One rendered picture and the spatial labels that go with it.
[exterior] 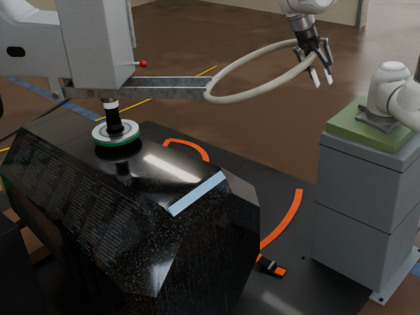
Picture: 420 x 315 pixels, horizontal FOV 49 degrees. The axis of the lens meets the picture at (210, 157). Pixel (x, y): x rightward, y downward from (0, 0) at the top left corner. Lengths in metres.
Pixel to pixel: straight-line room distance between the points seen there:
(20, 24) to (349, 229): 1.74
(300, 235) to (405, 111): 1.11
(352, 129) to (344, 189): 0.30
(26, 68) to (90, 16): 0.40
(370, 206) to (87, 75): 1.38
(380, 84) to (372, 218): 0.62
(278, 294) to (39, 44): 1.62
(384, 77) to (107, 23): 1.15
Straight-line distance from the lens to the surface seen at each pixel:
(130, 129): 2.15
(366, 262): 2.47
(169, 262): 1.75
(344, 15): 6.78
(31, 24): 2.03
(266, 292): 2.48
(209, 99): 1.77
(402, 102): 2.00
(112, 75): 1.92
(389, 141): 2.12
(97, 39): 1.89
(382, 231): 2.31
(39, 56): 2.05
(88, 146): 2.19
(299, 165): 3.44
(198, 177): 1.85
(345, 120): 2.22
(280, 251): 2.69
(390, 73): 2.10
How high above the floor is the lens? 1.86
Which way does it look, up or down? 32 degrees down
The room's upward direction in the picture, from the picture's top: 4 degrees counter-clockwise
